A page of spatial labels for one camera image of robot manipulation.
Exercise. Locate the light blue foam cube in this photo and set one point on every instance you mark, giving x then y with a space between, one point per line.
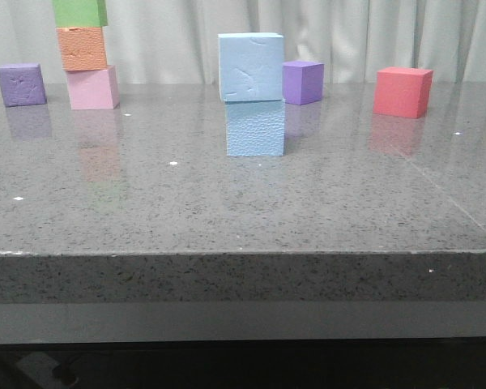
255 128
250 66

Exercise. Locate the pink foam cube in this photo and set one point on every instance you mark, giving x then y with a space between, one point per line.
95 89

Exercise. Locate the light purple foam cube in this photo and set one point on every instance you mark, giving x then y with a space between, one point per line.
22 84

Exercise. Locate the stacked orange foam cube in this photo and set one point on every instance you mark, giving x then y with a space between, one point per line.
82 48

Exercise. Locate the dark purple foam cube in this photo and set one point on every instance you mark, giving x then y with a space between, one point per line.
302 82

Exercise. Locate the grey pleated curtain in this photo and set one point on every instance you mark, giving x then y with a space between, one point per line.
176 41

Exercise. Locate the green foam cube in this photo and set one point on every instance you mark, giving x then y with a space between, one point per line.
80 13

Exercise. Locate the red foam cube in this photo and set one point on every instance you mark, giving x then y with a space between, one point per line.
402 92

